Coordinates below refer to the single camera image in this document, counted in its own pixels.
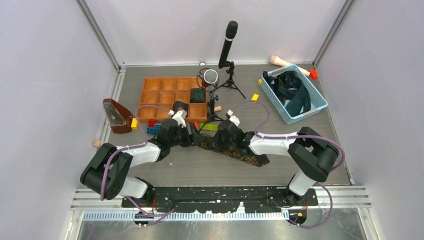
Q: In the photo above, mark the rolled dark green tie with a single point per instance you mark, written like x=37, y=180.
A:
x=197, y=95

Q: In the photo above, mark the red block at corner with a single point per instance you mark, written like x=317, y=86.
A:
x=313, y=74

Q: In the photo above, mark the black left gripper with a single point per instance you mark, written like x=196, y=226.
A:
x=187, y=142

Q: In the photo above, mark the blue toy brick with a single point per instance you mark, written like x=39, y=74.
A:
x=153, y=130

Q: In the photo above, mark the dark green patterned tie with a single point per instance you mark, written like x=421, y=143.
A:
x=300, y=103

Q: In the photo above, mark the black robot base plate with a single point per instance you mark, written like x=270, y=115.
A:
x=221, y=199

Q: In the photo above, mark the yellow block by metronome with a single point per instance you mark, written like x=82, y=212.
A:
x=134, y=124

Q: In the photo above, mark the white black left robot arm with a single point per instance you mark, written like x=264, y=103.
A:
x=107, y=171

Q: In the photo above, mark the small wooden cube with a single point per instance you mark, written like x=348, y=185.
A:
x=97, y=144

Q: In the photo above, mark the navy brown striped tie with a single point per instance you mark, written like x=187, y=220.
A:
x=285, y=86

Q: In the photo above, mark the small wooden cylinder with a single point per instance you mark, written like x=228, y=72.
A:
x=217, y=108

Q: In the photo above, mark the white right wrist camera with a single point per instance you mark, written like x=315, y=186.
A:
x=232, y=117

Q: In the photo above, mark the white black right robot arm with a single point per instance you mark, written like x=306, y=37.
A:
x=313, y=154

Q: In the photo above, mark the yellow toy brick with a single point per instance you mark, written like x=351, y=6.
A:
x=255, y=97

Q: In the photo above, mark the orange wooden compartment tray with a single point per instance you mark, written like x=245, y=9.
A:
x=166, y=91

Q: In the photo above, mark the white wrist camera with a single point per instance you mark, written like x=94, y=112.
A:
x=179, y=117
x=232, y=117

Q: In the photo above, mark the black handheld microphone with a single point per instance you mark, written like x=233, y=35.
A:
x=230, y=33

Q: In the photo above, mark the small black tripod stand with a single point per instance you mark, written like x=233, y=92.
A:
x=211, y=113

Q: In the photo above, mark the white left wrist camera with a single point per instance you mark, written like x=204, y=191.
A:
x=179, y=117

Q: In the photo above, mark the light blue plastic basket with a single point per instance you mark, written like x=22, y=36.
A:
x=317, y=100

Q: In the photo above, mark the black key pattern tie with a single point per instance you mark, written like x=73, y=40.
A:
x=254, y=160

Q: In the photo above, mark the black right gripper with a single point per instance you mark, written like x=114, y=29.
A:
x=218, y=143

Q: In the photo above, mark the beige wooden pestle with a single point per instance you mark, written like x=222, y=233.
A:
x=275, y=60

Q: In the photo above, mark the rolled black tie in tray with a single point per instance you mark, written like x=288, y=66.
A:
x=180, y=105

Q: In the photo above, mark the red toy brick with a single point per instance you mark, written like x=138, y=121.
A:
x=152, y=123

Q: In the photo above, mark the lime green flat brick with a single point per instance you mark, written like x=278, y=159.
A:
x=208, y=127

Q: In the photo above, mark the brown wooden metronome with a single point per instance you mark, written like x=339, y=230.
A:
x=118, y=116

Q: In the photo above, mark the round silver mesh microphone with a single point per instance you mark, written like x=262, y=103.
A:
x=207, y=77

